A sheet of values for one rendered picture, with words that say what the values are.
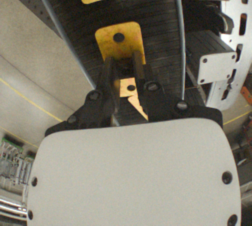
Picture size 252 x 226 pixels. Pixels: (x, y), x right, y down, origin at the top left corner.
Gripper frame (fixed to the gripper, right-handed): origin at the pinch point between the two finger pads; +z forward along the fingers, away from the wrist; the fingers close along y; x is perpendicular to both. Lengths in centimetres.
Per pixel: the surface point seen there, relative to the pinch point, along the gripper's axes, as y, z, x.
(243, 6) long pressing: 32.9, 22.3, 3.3
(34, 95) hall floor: -178, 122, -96
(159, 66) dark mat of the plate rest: 4.0, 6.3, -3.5
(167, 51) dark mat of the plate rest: 5.1, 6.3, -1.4
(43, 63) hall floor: -118, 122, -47
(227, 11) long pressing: 27.0, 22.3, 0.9
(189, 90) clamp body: 20.3, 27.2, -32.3
